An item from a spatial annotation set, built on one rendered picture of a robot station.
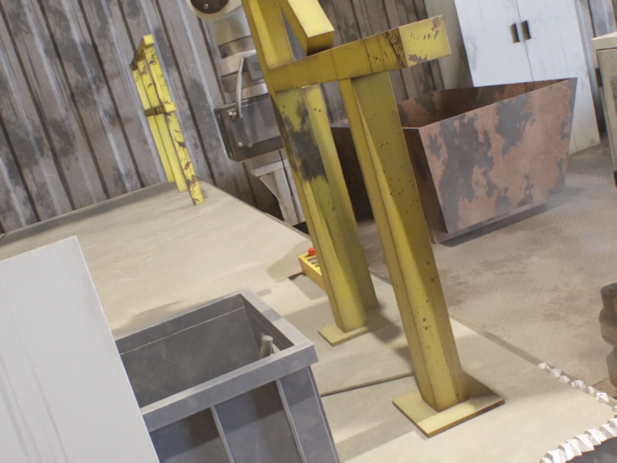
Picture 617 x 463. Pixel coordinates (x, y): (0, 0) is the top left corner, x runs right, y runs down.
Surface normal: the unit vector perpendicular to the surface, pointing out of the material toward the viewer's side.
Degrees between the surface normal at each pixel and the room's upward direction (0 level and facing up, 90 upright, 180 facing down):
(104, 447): 72
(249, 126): 90
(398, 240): 90
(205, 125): 90
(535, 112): 105
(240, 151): 90
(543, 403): 0
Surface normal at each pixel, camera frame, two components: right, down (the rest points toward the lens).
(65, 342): 0.23, -0.15
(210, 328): 0.33, 0.15
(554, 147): 0.36, 0.40
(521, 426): -0.27, -0.93
